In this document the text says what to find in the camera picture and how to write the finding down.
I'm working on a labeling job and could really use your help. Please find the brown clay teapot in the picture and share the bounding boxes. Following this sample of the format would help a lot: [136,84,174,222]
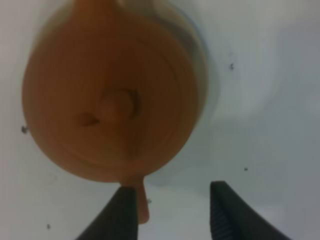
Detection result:
[22,0,208,224]

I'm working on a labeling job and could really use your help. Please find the beige ceramic teapot saucer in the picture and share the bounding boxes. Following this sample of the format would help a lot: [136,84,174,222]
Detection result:
[164,0,222,126]

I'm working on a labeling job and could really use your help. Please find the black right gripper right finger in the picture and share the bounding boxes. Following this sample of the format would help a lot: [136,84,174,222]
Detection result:
[209,181,288,240]

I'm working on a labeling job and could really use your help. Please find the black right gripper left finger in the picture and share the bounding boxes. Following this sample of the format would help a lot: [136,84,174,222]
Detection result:
[77,186,139,240]

